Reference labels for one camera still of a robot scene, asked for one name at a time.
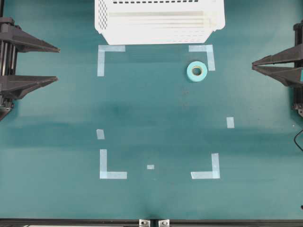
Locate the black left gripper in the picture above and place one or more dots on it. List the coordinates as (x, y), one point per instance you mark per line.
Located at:
(12, 87)

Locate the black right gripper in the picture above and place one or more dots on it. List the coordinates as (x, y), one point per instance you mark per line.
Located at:
(288, 76)

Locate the light blue tape roll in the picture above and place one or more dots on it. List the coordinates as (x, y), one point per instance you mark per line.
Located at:
(197, 71)

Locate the small right tape strip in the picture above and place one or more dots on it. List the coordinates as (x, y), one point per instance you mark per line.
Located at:
(230, 122)

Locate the small tape strip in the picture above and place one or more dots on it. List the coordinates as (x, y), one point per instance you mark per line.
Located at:
(230, 122)
(100, 134)

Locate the top-right tape corner marker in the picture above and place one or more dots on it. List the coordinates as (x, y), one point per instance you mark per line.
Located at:
(209, 52)

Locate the top-left tape corner marker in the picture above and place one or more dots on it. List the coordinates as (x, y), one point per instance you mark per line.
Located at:
(102, 49)

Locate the small left tape strip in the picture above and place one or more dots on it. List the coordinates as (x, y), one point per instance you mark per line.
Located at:
(100, 134)

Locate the white perforated plastic basket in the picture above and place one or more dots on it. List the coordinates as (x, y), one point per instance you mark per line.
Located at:
(128, 22)

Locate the bottom-right tape corner marker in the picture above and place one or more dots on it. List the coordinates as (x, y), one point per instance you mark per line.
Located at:
(213, 174)

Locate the bottom-left tape corner marker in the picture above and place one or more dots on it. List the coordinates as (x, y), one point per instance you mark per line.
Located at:
(103, 171)

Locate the left metal table bracket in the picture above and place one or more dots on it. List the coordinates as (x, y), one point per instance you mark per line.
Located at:
(144, 223)

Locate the metal table bracket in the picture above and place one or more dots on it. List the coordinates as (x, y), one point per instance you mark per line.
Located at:
(144, 223)
(164, 223)

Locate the right metal table bracket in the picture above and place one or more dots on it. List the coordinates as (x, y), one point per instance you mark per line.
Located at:
(164, 223)

